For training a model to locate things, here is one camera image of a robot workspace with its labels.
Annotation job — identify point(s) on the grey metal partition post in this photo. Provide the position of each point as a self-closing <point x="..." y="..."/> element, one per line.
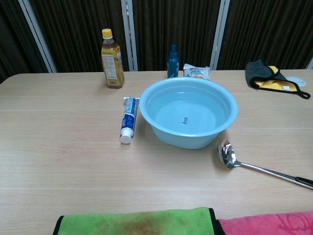
<point x="38" y="36"/>
<point x="219" y="34"/>
<point x="310" y="64"/>
<point x="129" y="36"/>

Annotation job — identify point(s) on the white blue toothpaste tube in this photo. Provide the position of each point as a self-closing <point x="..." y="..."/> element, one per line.
<point x="127" y="120"/>

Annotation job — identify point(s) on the light blue bowl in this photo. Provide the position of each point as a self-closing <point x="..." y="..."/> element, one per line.
<point x="171" y="133"/>

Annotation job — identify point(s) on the yellow capped tea bottle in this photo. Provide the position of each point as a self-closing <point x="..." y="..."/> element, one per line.
<point x="112" y="66"/>

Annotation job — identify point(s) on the metal ladle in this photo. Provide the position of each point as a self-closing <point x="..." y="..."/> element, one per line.
<point x="227" y="154"/>

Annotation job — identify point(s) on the white round table cap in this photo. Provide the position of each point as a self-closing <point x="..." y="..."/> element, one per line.
<point x="299" y="80"/>

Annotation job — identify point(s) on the grey and yellow cloth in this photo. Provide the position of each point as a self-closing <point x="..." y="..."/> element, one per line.
<point x="256" y="71"/>

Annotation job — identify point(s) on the green microfibre cloth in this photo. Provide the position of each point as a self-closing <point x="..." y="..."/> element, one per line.
<point x="122" y="222"/>

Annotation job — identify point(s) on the small blue spray bottle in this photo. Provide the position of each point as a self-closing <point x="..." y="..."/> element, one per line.
<point x="172" y="63"/>

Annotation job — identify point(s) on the pink microfibre cloth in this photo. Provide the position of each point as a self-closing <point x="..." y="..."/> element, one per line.
<point x="269" y="224"/>

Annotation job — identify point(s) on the white snack bag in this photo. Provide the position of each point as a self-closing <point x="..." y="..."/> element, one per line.
<point x="195" y="71"/>

